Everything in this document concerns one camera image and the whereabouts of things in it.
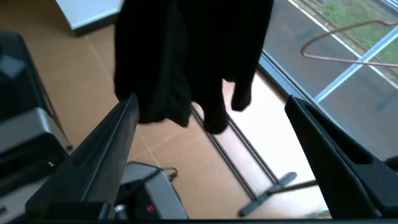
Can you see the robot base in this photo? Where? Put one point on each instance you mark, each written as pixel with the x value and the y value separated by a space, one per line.
pixel 31 130

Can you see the pink clothes hanger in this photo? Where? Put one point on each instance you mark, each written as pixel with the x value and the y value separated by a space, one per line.
pixel 329 59

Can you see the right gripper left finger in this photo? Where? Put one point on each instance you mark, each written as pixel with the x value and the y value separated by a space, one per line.
pixel 99 180

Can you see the black garment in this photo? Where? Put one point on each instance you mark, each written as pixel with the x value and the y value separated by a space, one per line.
pixel 186 62

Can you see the black clothes rack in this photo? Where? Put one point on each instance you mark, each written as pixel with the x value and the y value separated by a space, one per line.
pixel 267 193

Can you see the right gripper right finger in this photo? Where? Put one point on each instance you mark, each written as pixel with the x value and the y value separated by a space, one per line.
pixel 342 186

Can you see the window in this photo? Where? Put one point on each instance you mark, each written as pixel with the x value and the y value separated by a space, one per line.
pixel 342 102

